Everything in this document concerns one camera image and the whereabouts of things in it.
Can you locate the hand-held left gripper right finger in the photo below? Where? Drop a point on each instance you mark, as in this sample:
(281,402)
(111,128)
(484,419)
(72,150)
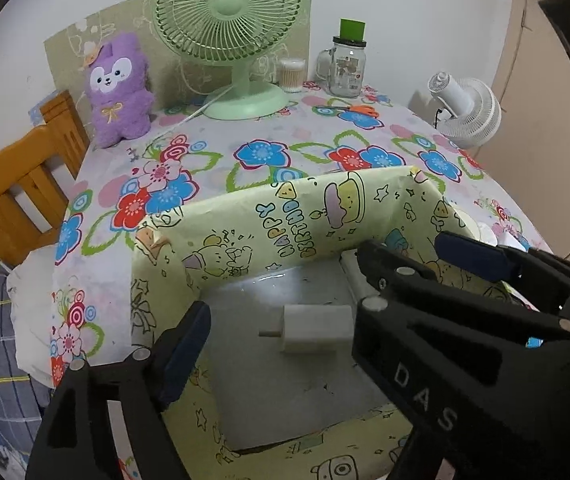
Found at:
(420,460)

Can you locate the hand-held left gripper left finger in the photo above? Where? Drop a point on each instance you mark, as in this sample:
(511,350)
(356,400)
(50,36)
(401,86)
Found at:
(185,355)

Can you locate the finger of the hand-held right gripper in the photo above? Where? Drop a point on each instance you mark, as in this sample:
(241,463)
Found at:
(390,280)
(470,255)

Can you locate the yellow cartoon print box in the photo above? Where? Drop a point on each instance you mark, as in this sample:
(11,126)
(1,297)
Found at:
(245,240)

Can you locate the white standing fan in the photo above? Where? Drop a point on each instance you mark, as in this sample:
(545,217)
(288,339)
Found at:
(470,110)

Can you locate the beige wardrobe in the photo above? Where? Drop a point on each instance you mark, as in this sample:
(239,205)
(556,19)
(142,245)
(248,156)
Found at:
(530,110)

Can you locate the floral tablecloth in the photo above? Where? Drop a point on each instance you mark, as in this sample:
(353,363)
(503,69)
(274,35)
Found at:
(315,135)

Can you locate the white pillow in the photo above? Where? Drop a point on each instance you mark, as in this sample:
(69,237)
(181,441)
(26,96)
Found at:
(30,300)

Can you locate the glass jar mug green lid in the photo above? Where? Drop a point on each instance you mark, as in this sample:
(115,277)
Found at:
(347,70)

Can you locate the cotton swab container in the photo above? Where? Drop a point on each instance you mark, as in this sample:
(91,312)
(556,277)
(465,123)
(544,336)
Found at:
(291,76)

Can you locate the purple plush toy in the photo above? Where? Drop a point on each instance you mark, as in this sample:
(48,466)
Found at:
(115,100)

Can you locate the green table fan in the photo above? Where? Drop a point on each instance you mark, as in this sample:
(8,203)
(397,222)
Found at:
(230,10)

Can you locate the beige patterned back panel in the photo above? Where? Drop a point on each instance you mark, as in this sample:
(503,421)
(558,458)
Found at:
(65,55)

